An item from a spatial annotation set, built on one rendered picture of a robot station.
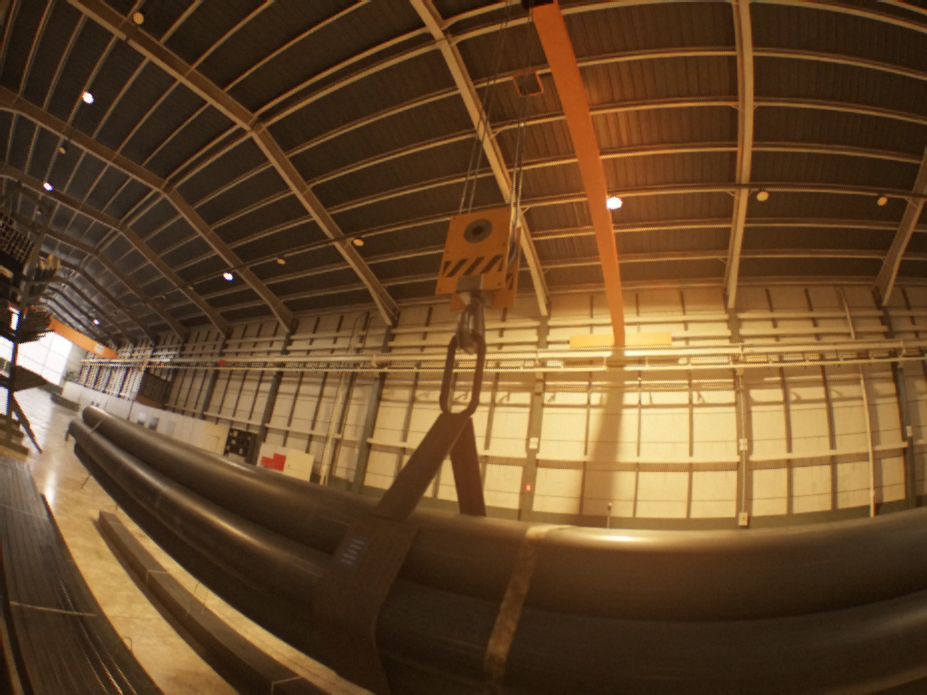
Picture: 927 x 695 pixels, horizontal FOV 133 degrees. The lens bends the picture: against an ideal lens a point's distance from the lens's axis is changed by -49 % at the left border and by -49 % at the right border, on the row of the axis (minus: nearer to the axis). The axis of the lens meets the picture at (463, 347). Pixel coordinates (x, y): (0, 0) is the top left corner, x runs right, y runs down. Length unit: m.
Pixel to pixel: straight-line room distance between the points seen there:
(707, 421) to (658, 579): 11.35
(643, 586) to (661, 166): 10.23
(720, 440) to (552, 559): 11.33
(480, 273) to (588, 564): 0.80
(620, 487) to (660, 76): 10.23
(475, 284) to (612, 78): 8.58
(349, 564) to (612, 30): 9.14
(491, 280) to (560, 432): 10.91
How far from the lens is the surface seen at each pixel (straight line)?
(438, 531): 0.76
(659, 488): 11.51
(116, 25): 11.74
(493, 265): 1.13
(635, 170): 10.56
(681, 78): 9.67
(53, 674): 1.89
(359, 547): 0.81
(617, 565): 0.67
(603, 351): 11.75
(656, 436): 11.70
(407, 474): 0.89
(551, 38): 5.05
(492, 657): 0.65
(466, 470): 1.10
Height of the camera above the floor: 1.48
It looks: 22 degrees up
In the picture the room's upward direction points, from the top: 9 degrees clockwise
